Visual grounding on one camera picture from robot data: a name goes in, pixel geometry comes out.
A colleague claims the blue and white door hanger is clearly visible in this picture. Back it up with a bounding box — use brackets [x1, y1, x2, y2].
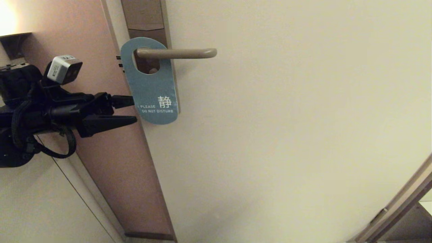
[120, 37, 179, 125]

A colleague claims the bronze door lock plate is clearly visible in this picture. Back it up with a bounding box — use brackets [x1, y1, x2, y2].
[121, 0, 180, 113]

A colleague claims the cream door panel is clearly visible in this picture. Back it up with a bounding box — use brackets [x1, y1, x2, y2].
[105, 0, 432, 243]

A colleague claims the small dark hinge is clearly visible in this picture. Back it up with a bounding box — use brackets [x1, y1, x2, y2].
[370, 209, 388, 224]

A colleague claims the black braided left cable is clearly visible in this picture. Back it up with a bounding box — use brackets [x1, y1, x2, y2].
[11, 98, 77, 159]

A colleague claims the pink-brown door frame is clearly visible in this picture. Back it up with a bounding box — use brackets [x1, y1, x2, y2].
[10, 0, 177, 241]

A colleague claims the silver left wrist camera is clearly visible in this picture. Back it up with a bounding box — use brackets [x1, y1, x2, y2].
[47, 55, 83, 85]

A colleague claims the bronze door handle lever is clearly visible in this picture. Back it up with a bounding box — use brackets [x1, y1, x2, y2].
[136, 48, 217, 60]

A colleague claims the brown wooden frame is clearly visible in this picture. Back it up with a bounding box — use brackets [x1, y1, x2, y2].
[351, 154, 432, 243]

